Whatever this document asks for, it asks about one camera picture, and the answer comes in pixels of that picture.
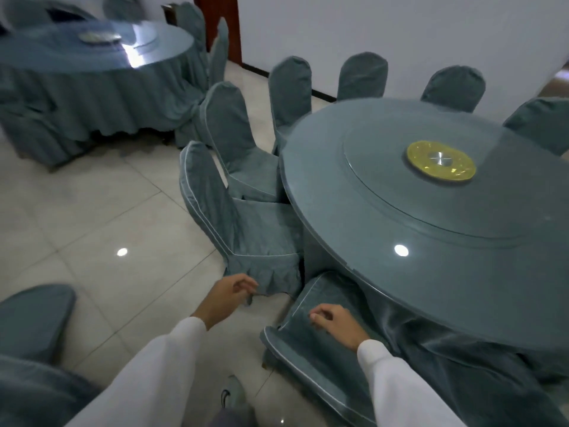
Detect teal covered chair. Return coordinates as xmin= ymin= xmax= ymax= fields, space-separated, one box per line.
xmin=420 ymin=65 xmax=486 ymax=114
xmin=200 ymin=81 xmax=290 ymax=204
xmin=268 ymin=56 xmax=313 ymax=156
xmin=503 ymin=97 xmax=569 ymax=157
xmin=260 ymin=270 xmax=392 ymax=427
xmin=2 ymin=0 xmax=50 ymax=30
xmin=0 ymin=79 xmax=94 ymax=170
xmin=0 ymin=354 xmax=101 ymax=427
xmin=336 ymin=52 xmax=389 ymax=102
xmin=179 ymin=141 xmax=305 ymax=298
xmin=0 ymin=284 xmax=77 ymax=365
xmin=102 ymin=0 xmax=145 ymax=24
xmin=175 ymin=2 xmax=210 ymax=147
xmin=206 ymin=17 xmax=230 ymax=90

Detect red wooden door frame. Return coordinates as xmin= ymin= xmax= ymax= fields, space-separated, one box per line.
xmin=193 ymin=0 xmax=243 ymax=66

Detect round glass turntable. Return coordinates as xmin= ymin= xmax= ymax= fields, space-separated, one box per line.
xmin=343 ymin=122 xmax=569 ymax=245
xmin=57 ymin=21 xmax=161 ymax=58

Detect round teal table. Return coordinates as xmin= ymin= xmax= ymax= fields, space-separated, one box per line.
xmin=0 ymin=20 xmax=199 ymax=145
xmin=279 ymin=98 xmax=569 ymax=352

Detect person's left shoe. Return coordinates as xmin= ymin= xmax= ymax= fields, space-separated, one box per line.
xmin=220 ymin=374 xmax=248 ymax=410

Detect person's grey trousers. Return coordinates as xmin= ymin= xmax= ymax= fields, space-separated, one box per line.
xmin=206 ymin=404 xmax=258 ymax=427

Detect person's right forearm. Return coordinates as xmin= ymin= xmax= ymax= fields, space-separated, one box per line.
xmin=357 ymin=339 xmax=468 ymax=427

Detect person's left forearm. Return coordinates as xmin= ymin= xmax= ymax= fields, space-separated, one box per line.
xmin=64 ymin=316 xmax=207 ymax=427

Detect gold turntable hub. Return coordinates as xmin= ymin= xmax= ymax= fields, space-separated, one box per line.
xmin=79 ymin=30 xmax=122 ymax=44
xmin=405 ymin=139 xmax=477 ymax=183

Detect teal tablecloth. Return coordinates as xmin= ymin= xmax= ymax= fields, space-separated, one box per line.
xmin=302 ymin=235 xmax=569 ymax=427

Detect person's right hand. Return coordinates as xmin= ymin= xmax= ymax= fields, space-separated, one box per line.
xmin=309 ymin=304 xmax=371 ymax=353

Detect person's left hand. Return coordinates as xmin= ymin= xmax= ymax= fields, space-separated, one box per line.
xmin=191 ymin=274 xmax=260 ymax=332

